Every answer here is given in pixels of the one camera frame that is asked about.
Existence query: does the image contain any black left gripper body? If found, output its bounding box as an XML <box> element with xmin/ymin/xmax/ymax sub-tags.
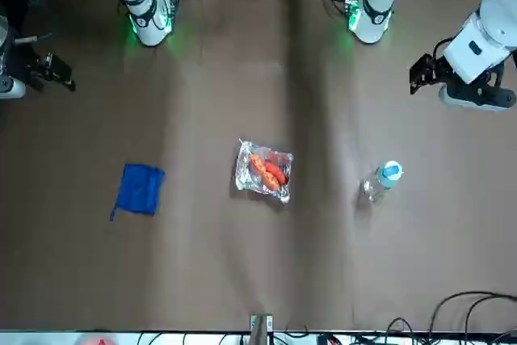
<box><xmin>443</xmin><ymin>62</ymin><xmax>516</xmax><ymax>104</ymax></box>

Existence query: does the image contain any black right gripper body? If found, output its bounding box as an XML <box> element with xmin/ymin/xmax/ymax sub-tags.
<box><xmin>10</xmin><ymin>44</ymin><xmax>44</xmax><ymax>87</ymax></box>

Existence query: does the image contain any clear seasoning bottle blue cap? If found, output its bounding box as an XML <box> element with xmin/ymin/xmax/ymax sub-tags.
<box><xmin>359</xmin><ymin>160</ymin><xmax>404</xmax><ymax>204</ymax></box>

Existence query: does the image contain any blue dishcloth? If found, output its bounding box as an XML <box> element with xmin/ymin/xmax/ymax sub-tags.
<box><xmin>108</xmin><ymin>163</ymin><xmax>166</xmax><ymax>223</ymax></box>

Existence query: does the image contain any rectangular aluminum foil pan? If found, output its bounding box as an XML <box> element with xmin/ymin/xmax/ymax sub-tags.
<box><xmin>233</xmin><ymin>138</ymin><xmax>295</xmax><ymax>205</ymax></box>

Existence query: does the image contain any orange shrimp skewer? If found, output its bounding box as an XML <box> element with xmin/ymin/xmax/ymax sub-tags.
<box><xmin>240</xmin><ymin>141</ymin><xmax>290</xmax><ymax>192</ymax></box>

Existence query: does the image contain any pink plate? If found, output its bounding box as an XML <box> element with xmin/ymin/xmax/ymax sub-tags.
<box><xmin>74</xmin><ymin>333</ymin><xmax>122</xmax><ymax>345</ymax></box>

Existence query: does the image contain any aluminium profile post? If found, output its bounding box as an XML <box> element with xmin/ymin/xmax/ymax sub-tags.
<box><xmin>250</xmin><ymin>312</ymin><xmax>274</xmax><ymax>345</ymax></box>

